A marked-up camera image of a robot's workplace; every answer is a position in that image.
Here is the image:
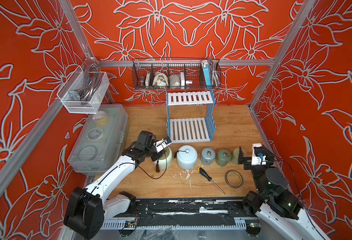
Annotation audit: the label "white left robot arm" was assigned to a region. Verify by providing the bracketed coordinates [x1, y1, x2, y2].
[63, 131, 172, 240]

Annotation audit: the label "grey tubes in basket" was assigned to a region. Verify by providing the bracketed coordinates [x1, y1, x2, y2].
[69, 71, 102, 102]

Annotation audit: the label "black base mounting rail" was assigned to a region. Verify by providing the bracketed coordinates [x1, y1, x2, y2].
[133, 197, 256, 217]

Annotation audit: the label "pale blue round jar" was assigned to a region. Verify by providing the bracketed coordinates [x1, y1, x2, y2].
[174, 145, 198, 170]

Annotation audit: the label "blue white slatted shelf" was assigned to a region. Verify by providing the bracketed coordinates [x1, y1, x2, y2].
[166, 91, 216, 144]

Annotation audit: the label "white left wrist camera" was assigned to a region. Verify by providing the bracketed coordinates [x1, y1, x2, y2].
[155, 137, 172, 153]

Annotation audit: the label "light blue flat box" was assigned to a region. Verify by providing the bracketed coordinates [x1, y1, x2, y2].
[201, 60, 212, 90]

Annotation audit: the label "brown tape roll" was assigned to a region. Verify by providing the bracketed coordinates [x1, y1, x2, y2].
[224, 170, 244, 189]

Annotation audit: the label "yellow tea canister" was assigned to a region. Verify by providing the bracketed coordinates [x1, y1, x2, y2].
[231, 147, 248, 165]

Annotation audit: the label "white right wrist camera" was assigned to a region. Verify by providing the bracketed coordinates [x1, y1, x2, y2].
[251, 144, 266, 166]

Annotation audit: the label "clear plastic wall basket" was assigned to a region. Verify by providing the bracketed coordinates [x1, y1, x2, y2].
[57, 67, 109, 114]

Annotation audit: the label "metal flexible hose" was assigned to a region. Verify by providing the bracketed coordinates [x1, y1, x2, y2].
[210, 58, 221, 88]

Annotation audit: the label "black yellow screwdriver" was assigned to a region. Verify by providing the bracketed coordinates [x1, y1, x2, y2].
[197, 167, 225, 194]

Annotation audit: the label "blue tea canister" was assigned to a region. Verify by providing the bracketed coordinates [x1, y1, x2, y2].
[200, 148, 216, 166]

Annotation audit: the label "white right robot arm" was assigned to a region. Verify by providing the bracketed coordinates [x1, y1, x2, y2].
[237, 144, 329, 240]

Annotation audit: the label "green tea canister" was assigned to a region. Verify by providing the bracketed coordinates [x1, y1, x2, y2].
[215, 149, 232, 167]

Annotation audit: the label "black wire basket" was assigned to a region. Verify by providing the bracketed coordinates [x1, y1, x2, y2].
[132, 58, 222, 91]

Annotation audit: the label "cream round jar with tassel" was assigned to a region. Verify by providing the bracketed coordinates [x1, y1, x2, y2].
[153, 147, 173, 172]

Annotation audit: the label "small metal spool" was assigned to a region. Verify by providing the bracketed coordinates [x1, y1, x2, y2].
[138, 76, 146, 87]

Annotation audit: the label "translucent plastic storage box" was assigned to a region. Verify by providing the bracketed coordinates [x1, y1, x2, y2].
[68, 104, 129, 176]

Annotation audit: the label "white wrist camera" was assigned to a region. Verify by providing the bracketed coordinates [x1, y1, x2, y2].
[251, 144, 266, 166]
[155, 137, 172, 153]

